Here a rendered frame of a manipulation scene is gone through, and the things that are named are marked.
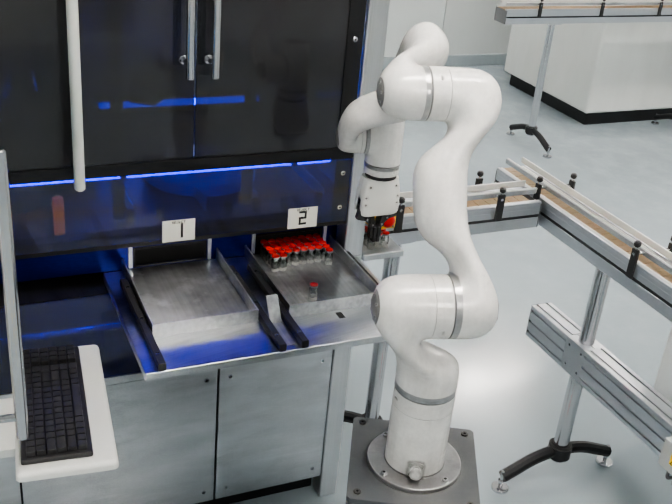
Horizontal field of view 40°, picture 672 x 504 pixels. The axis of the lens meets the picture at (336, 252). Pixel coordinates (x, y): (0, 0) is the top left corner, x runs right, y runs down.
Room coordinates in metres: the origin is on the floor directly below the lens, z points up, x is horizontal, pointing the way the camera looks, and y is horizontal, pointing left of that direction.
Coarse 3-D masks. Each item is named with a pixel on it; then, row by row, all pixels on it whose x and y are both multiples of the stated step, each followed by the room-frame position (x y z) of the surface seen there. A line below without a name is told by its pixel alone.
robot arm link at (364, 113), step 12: (372, 96) 1.94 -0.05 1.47; (348, 108) 1.96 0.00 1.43; (360, 108) 1.93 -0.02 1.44; (372, 108) 1.91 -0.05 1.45; (348, 120) 1.94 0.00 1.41; (360, 120) 1.91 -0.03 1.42; (372, 120) 1.90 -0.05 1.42; (384, 120) 1.89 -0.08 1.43; (396, 120) 1.89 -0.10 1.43; (336, 132) 2.00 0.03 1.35; (348, 132) 1.93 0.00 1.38; (360, 132) 1.92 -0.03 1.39; (348, 144) 1.95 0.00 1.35; (360, 144) 1.97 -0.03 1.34
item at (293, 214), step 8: (296, 208) 2.23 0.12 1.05; (304, 208) 2.24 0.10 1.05; (312, 208) 2.25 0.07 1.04; (288, 216) 2.22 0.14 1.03; (296, 216) 2.23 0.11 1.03; (312, 216) 2.25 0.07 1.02; (288, 224) 2.22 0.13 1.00; (296, 224) 2.23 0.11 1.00; (304, 224) 2.24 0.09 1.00; (312, 224) 2.26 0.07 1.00
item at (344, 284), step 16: (256, 256) 2.26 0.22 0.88; (336, 256) 2.30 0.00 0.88; (272, 272) 2.17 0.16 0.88; (288, 272) 2.18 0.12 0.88; (304, 272) 2.19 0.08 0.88; (320, 272) 2.20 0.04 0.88; (336, 272) 2.21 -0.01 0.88; (352, 272) 2.22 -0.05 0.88; (272, 288) 2.06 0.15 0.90; (288, 288) 2.09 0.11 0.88; (304, 288) 2.10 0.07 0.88; (320, 288) 2.11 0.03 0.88; (336, 288) 2.12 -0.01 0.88; (352, 288) 2.13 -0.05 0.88; (368, 288) 2.13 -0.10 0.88; (288, 304) 1.96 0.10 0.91; (304, 304) 1.97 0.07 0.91; (320, 304) 1.99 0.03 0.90; (336, 304) 2.01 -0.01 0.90; (352, 304) 2.03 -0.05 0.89; (368, 304) 2.05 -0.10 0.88
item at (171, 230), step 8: (168, 224) 2.08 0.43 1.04; (176, 224) 2.09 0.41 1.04; (184, 224) 2.10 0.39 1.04; (192, 224) 2.11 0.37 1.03; (168, 232) 2.08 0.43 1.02; (176, 232) 2.09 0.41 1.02; (184, 232) 2.10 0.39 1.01; (192, 232) 2.11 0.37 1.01; (168, 240) 2.08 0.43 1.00; (176, 240) 2.09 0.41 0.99
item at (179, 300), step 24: (168, 264) 2.16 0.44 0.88; (192, 264) 2.17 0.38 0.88; (216, 264) 2.19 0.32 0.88; (144, 288) 2.02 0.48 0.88; (168, 288) 2.03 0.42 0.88; (192, 288) 2.05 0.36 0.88; (216, 288) 2.06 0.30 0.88; (240, 288) 2.03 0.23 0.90; (144, 312) 1.88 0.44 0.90; (168, 312) 1.92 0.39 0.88; (192, 312) 1.93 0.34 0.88; (216, 312) 1.94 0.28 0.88; (240, 312) 1.90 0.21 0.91
